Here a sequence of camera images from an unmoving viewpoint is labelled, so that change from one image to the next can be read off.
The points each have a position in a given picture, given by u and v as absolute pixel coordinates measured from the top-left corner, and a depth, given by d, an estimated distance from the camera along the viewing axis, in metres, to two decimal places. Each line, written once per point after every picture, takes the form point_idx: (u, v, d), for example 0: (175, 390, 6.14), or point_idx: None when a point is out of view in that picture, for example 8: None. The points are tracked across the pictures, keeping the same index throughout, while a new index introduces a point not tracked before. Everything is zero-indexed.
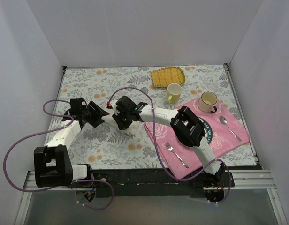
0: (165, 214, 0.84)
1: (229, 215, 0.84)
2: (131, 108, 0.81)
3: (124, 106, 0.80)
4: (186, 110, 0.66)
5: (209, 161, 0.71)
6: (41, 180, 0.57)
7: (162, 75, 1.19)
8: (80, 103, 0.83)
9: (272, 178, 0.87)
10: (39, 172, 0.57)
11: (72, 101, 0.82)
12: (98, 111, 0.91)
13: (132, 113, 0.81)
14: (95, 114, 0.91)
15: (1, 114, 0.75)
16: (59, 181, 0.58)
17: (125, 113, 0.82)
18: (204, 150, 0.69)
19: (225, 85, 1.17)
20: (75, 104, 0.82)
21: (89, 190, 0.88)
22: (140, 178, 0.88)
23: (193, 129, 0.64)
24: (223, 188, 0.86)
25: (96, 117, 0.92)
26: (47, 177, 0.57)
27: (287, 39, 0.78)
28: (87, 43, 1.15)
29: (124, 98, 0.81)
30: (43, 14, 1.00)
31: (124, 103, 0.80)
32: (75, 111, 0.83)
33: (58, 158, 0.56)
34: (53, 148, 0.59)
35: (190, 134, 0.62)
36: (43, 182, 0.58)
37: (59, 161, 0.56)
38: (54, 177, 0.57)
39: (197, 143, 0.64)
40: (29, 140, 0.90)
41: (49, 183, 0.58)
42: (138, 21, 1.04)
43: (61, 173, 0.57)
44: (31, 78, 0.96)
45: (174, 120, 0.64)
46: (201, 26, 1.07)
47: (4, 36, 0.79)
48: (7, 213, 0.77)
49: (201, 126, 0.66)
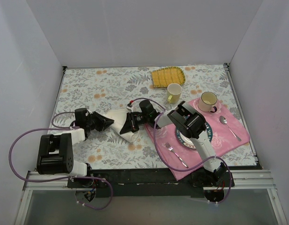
0: (165, 214, 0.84)
1: (229, 215, 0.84)
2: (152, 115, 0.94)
3: (147, 110, 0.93)
4: (186, 105, 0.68)
5: (208, 157, 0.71)
6: (41, 163, 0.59)
7: (162, 75, 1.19)
8: (84, 115, 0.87)
9: (272, 178, 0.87)
10: (41, 155, 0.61)
11: (76, 113, 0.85)
12: (102, 119, 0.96)
13: (151, 120, 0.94)
14: (100, 121, 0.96)
15: (1, 114, 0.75)
16: (59, 167, 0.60)
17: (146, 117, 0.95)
18: (202, 143, 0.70)
19: (225, 85, 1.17)
20: (79, 116, 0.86)
21: (89, 190, 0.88)
22: (140, 178, 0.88)
23: (193, 121, 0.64)
24: (223, 188, 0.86)
25: (101, 124, 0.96)
26: (48, 161, 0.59)
27: (287, 39, 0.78)
28: (87, 43, 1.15)
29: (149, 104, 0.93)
30: (43, 14, 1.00)
31: (149, 110, 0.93)
32: (79, 122, 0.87)
33: (63, 142, 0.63)
34: (58, 137, 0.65)
35: (188, 126, 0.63)
36: (44, 167, 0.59)
37: (63, 146, 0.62)
38: (55, 161, 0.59)
39: (195, 136, 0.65)
40: (29, 140, 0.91)
41: (49, 170, 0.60)
42: (138, 21, 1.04)
43: (63, 157, 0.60)
44: (31, 78, 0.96)
45: (171, 112, 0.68)
46: (201, 25, 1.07)
47: (4, 36, 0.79)
48: (7, 213, 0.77)
49: (202, 120, 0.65)
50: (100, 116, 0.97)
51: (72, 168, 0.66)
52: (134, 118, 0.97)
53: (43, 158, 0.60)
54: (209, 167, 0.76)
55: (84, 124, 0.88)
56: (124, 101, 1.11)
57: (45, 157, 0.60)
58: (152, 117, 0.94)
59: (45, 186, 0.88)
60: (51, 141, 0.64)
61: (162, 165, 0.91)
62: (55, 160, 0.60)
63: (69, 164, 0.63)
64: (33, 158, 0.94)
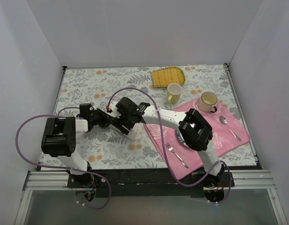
0: (165, 214, 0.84)
1: (229, 215, 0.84)
2: (132, 109, 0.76)
3: (124, 107, 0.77)
4: (194, 113, 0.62)
5: (213, 163, 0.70)
6: (45, 141, 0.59)
7: (162, 75, 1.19)
8: (88, 109, 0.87)
9: (272, 178, 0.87)
10: (46, 134, 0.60)
11: (81, 107, 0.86)
12: (105, 115, 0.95)
13: (133, 114, 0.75)
14: (103, 117, 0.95)
15: (1, 114, 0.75)
16: (62, 146, 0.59)
17: (126, 115, 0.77)
18: (209, 153, 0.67)
19: (225, 85, 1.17)
20: (83, 110, 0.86)
21: (89, 190, 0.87)
22: (140, 178, 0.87)
23: (201, 132, 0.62)
24: (223, 188, 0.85)
25: (104, 120, 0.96)
26: (52, 141, 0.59)
27: (287, 39, 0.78)
28: (87, 43, 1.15)
29: (124, 99, 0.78)
30: (43, 14, 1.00)
31: (125, 104, 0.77)
32: (82, 115, 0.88)
33: (67, 124, 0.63)
34: (63, 121, 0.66)
35: (198, 138, 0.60)
36: (48, 146, 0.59)
37: (67, 127, 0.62)
38: (58, 140, 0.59)
39: (205, 147, 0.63)
40: (29, 140, 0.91)
41: (53, 150, 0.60)
42: (138, 21, 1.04)
43: (66, 137, 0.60)
44: (31, 78, 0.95)
45: (183, 125, 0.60)
46: (201, 25, 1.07)
47: (4, 36, 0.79)
48: (7, 213, 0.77)
49: (209, 128, 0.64)
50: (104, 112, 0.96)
51: (73, 149, 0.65)
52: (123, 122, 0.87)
53: (48, 138, 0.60)
54: (212, 172, 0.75)
55: (87, 118, 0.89)
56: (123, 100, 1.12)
57: (50, 137, 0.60)
58: (132, 110, 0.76)
59: (45, 186, 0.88)
60: (56, 123, 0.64)
61: (162, 165, 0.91)
62: (58, 140, 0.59)
63: (72, 146, 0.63)
64: (34, 158, 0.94)
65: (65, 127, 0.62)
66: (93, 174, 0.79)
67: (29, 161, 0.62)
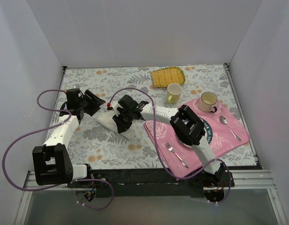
0: (165, 214, 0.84)
1: (229, 215, 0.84)
2: (133, 106, 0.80)
3: (126, 104, 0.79)
4: (186, 109, 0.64)
5: (209, 161, 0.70)
6: (41, 177, 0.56)
7: (162, 75, 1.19)
8: (76, 95, 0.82)
9: (272, 178, 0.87)
10: (39, 170, 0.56)
11: (67, 93, 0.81)
12: (95, 102, 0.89)
13: (133, 111, 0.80)
14: (92, 104, 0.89)
15: (1, 114, 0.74)
16: (59, 180, 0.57)
17: (127, 111, 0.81)
18: (203, 148, 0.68)
19: (225, 85, 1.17)
20: (70, 96, 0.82)
21: (89, 190, 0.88)
22: (140, 178, 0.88)
23: (193, 127, 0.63)
24: (223, 188, 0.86)
25: (94, 107, 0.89)
26: (48, 176, 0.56)
27: (287, 39, 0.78)
28: (87, 43, 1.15)
29: (125, 97, 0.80)
30: (43, 14, 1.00)
31: (126, 101, 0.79)
32: (71, 103, 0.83)
33: (57, 156, 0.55)
34: (52, 147, 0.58)
35: (189, 133, 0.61)
36: (44, 181, 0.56)
37: (59, 160, 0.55)
38: (54, 176, 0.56)
39: (196, 142, 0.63)
40: (28, 140, 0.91)
41: (50, 182, 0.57)
42: (138, 21, 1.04)
43: (61, 172, 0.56)
44: (31, 78, 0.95)
45: (174, 119, 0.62)
46: (201, 25, 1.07)
47: (4, 36, 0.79)
48: (7, 213, 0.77)
49: (201, 124, 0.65)
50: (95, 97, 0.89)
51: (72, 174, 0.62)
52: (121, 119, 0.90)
53: (42, 174, 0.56)
54: (209, 169, 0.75)
55: (77, 106, 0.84)
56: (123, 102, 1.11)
57: (44, 170, 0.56)
58: (133, 107, 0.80)
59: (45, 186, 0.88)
60: (44, 152, 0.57)
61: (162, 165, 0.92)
62: (54, 175, 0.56)
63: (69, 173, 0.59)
64: None
65: (56, 160, 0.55)
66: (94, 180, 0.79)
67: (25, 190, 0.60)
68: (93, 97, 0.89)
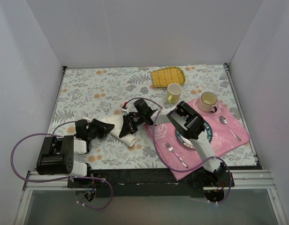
0: (165, 214, 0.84)
1: (230, 215, 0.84)
2: (147, 112, 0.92)
3: (141, 109, 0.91)
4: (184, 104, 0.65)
5: (208, 157, 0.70)
6: (41, 161, 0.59)
7: (162, 75, 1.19)
8: (85, 129, 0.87)
9: (272, 178, 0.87)
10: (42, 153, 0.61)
11: (77, 127, 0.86)
12: (102, 127, 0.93)
13: (147, 116, 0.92)
14: (100, 130, 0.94)
15: (1, 114, 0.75)
16: (59, 166, 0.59)
17: (141, 116, 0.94)
18: (201, 144, 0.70)
19: (225, 85, 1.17)
20: (79, 130, 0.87)
21: (89, 190, 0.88)
22: (140, 178, 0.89)
23: (192, 121, 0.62)
24: (223, 188, 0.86)
25: (102, 132, 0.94)
26: (48, 161, 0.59)
27: (287, 40, 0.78)
28: (87, 42, 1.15)
29: (142, 102, 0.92)
30: (43, 13, 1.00)
31: (142, 107, 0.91)
32: (80, 135, 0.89)
33: (65, 143, 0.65)
34: (61, 140, 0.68)
35: (187, 126, 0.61)
36: (43, 166, 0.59)
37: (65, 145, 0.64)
38: (55, 161, 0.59)
39: (195, 137, 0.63)
40: (29, 141, 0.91)
41: (49, 171, 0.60)
42: (138, 21, 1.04)
43: (63, 157, 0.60)
44: (31, 78, 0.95)
45: (170, 112, 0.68)
46: (201, 25, 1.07)
47: (4, 35, 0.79)
48: (7, 213, 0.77)
49: (201, 119, 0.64)
50: (101, 124, 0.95)
51: (72, 169, 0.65)
52: (131, 120, 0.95)
53: (44, 157, 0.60)
54: (209, 168, 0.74)
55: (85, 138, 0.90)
56: (127, 106, 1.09)
57: (46, 155, 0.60)
58: (147, 113, 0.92)
59: (45, 186, 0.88)
60: (54, 143, 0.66)
61: (162, 165, 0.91)
62: (56, 159, 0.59)
63: (69, 165, 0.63)
64: (34, 158, 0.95)
65: (63, 146, 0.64)
66: (94, 178, 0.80)
67: (25, 179, 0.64)
68: (98, 124, 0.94)
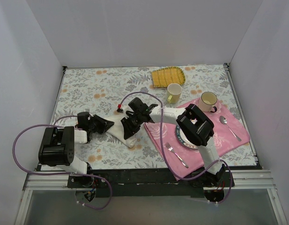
0: (165, 214, 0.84)
1: (229, 215, 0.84)
2: (142, 108, 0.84)
3: (136, 106, 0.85)
4: (194, 108, 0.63)
5: (213, 161, 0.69)
6: (43, 151, 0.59)
7: (162, 75, 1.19)
8: (86, 120, 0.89)
9: (272, 178, 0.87)
10: (44, 143, 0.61)
11: (79, 117, 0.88)
12: (102, 122, 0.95)
13: (143, 114, 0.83)
14: (101, 123, 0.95)
15: (1, 114, 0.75)
16: (60, 157, 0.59)
17: (137, 114, 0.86)
18: (209, 149, 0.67)
19: (225, 85, 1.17)
20: (81, 120, 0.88)
21: (89, 190, 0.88)
22: (140, 178, 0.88)
23: (201, 127, 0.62)
24: (223, 188, 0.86)
25: (102, 127, 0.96)
26: (49, 151, 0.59)
27: (287, 39, 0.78)
28: (87, 43, 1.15)
29: (136, 100, 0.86)
30: (43, 13, 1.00)
31: (136, 104, 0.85)
32: (81, 126, 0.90)
33: (66, 134, 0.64)
34: (61, 131, 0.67)
35: (197, 132, 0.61)
36: (45, 156, 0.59)
37: (66, 135, 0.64)
38: (57, 151, 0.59)
39: (204, 143, 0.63)
40: (29, 141, 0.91)
41: (51, 161, 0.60)
42: (137, 21, 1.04)
43: (64, 147, 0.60)
44: (31, 78, 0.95)
45: (180, 117, 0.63)
46: (201, 25, 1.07)
47: (4, 35, 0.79)
48: (7, 213, 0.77)
49: (210, 123, 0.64)
50: (102, 118, 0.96)
51: (72, 160, 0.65)
52: (131, 122, 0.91)
53: (45, 148, 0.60)
54: (211, 169, 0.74)
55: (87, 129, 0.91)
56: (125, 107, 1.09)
57: (48, 146, 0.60)
58: (143, 109, 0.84)
59: (45, 186, 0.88)
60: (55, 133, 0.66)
61: (162, 165, 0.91)
62: (57, 150, 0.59)
63: (71, 156, 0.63)
64: (34, 159, 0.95)
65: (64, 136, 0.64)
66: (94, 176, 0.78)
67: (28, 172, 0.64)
68: (100, 119, 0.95)
